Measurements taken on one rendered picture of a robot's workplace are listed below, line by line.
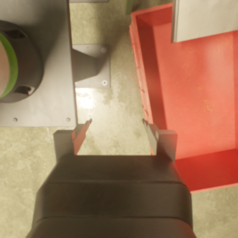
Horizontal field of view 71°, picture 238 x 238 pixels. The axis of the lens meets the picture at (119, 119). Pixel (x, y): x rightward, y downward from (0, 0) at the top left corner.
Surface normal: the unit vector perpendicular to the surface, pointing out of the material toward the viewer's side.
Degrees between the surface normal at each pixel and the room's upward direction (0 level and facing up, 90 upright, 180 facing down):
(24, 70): 81
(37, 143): 0
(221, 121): 0
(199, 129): 0
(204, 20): 30
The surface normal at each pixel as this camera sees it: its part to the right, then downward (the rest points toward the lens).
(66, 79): 0.00, 0.29
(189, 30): 0.09, 0.72
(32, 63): 0.91, 0.14
